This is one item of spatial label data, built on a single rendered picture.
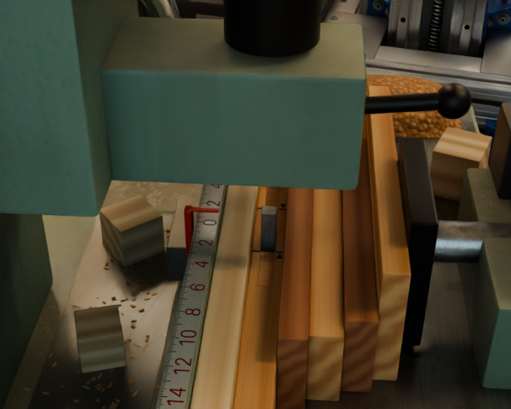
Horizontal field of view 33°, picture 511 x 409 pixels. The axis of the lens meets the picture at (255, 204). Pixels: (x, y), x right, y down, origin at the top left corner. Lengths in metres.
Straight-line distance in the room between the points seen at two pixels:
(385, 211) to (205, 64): 0.14
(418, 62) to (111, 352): 0.74
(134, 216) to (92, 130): 0.31
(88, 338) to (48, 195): 0.20
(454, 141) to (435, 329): 0.17
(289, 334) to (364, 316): 0.04
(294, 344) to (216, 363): 0.04
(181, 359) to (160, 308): 0.26
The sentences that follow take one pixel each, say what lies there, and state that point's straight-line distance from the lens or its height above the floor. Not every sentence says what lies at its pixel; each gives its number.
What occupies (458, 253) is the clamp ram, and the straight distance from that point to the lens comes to 0.53.
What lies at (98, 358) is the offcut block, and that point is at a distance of 0.65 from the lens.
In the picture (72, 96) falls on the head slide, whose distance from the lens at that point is 0.43.
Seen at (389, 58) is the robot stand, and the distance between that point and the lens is 1.27.
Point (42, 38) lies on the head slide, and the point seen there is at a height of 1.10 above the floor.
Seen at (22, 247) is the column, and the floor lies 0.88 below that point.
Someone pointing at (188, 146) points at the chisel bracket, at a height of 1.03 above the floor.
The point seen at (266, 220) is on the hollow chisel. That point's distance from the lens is 0.52.
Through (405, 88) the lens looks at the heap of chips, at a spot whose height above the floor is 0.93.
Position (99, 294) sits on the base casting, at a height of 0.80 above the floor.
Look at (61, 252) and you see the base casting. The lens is 0.78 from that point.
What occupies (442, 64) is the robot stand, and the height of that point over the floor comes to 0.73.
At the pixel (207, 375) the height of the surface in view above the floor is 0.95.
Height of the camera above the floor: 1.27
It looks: 35 degrees down
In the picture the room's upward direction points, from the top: straight up
